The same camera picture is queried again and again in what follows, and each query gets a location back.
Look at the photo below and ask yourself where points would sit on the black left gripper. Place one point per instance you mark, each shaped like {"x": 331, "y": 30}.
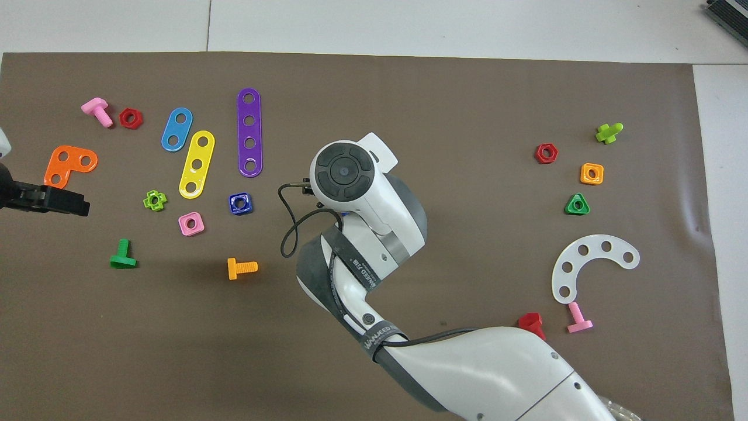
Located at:
{"x": 58, "y": 202}

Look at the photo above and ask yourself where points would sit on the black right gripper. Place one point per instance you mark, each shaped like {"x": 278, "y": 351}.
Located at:
{"x": 305, "y": 188}

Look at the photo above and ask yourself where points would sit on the blue square nut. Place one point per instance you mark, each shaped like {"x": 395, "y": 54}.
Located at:
{"x": 232, "y": 209}

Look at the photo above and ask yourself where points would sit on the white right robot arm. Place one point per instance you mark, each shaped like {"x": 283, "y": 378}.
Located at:
{"x": 497, "y": 368}

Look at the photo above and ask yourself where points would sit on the orange three-hole corner plate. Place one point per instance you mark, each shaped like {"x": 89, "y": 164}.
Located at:
{"x": 74, "y": 158}

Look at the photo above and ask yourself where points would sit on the purple four-hole strip plate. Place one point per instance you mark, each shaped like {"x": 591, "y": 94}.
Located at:
{"x": 249, "y": 131}

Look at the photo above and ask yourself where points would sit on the dark green plastic bolt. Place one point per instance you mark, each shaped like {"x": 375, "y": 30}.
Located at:
{"x": 123, "y": 251}

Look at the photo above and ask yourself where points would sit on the lime green cross nut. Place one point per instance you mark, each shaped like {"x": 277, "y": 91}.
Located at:
{"x": 146, "y": 202}

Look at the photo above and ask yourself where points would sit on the pink plastic bolt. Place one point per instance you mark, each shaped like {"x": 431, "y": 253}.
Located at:
{"x": 96, "y": 107}
{"x": 578, "y": 320}

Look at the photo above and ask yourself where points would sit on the red hex nut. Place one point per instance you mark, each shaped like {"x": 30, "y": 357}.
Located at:
{"x": 538, "y": 154}
{"x": 123, "y": 118}

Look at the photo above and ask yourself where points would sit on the orange plastic bolt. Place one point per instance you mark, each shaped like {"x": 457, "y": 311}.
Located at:
{"x": 234, "y": 269}

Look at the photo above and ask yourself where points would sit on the yellow three-hole strip plate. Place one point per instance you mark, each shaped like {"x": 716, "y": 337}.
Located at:
{"x": 200, "y": 153}

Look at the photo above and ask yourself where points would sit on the pink square nut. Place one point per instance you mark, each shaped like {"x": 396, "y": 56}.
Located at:
{"x": 183, "y": 229}

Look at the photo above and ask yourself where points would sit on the blue two-hole strip plate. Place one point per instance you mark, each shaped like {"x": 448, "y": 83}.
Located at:
{"x": 176, "y": 130}

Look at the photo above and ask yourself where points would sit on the brown table mat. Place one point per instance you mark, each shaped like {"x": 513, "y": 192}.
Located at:
{"x": 175, "y": 351}

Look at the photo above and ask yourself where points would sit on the red plastic bolt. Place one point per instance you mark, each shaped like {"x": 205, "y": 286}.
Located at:
{"x": 529, "y": 320}

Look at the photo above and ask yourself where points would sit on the green triangle nut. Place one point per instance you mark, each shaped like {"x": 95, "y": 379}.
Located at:
{"x": 570, "y": 210}

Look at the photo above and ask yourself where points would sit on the orange square nut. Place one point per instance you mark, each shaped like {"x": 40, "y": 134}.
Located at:
{"x": 583, "y": 175}

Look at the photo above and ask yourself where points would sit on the white curved perforated plate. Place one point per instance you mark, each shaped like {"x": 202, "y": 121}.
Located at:
{"x": 594, "y": 245}

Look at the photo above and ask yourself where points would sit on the lime green plastic bolt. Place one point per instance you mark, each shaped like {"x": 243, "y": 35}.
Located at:
{"x": 608, "y": 133}

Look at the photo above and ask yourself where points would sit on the dark grey ribbed device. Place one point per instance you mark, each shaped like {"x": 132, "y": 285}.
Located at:
{"x": 730, "y": 14}

